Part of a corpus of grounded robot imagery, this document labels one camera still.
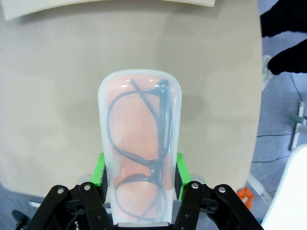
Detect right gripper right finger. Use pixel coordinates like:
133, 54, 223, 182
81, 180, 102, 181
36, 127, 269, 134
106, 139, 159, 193
172, 153, 264, 230

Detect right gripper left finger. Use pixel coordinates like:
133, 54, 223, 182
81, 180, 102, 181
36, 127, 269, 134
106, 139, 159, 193
27, 153, 113, 230

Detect clear plastic glasses case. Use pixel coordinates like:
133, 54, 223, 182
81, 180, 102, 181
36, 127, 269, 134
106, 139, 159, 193
97, 69, 182, 225

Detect black-framed glasses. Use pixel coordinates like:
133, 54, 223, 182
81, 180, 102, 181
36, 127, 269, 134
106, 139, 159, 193
107, 79, 173, 222

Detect brown cardboard shipping box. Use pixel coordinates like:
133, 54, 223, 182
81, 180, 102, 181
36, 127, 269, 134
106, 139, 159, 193
3, 0, 216, 21

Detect orange cloth on floor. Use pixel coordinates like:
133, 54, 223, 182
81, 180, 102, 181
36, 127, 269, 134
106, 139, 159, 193
236, 187, 255, 210

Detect black round knob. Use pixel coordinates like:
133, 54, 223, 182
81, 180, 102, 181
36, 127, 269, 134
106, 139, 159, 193
12, 209, 32, 228

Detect white rounded table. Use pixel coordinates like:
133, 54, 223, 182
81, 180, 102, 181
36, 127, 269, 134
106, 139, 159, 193
260, 143, 307, 230

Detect white pole with green clamp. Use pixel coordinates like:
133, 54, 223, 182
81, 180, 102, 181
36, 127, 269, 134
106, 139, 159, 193
288, 101, 307, 151

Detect person in grey hoodie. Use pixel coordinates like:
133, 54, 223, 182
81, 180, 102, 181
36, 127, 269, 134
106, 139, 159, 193
260, 0, 307, 76

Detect black floor cable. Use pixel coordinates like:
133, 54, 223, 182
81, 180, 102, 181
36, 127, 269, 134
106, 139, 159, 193
251, 156, 291, 164
256, 130, 299, 138

